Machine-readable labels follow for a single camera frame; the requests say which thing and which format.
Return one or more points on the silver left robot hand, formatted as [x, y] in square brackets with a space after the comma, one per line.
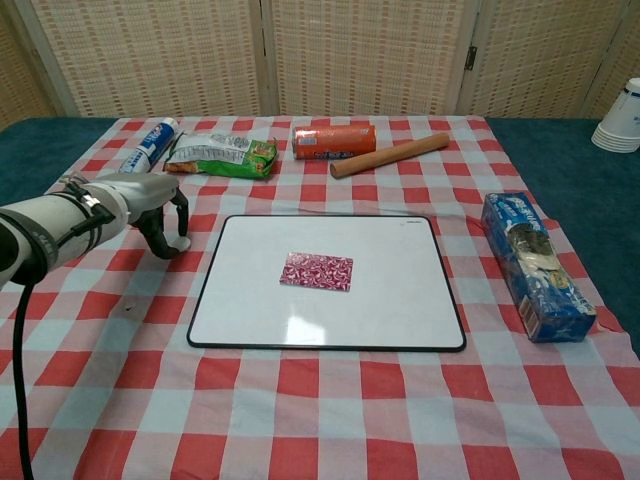
[147, 195]

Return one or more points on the small white round cap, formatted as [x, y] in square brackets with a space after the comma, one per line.
[181, 244]

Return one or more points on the red white patterned packet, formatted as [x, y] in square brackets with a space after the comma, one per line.
[317, 271]

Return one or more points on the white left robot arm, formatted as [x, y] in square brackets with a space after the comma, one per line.
[30, 235]

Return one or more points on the white board with black frame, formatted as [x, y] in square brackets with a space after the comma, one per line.
[325, 320]

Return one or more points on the blue white toothpaste tube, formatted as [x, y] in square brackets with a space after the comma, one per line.
[150, 145]

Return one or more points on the green snack bag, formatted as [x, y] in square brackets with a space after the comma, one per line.
[225, 157]

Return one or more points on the woven folding screen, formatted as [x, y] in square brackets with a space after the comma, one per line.
[150, 55]

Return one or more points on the orange biscuit roll pack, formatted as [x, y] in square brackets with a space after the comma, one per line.
[332, 140]

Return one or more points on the wooden rolling pin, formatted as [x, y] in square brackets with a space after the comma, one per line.
[390, 155]

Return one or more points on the red white checked tablecloth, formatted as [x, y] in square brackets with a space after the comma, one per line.
[320, 400]

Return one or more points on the dark screen hinge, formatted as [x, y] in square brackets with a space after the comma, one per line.
[470, 57]

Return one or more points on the blue cookie box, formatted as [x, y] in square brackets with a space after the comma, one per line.
[535, 265]

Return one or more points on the white paper cup stack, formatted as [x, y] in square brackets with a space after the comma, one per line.
[622, 125]

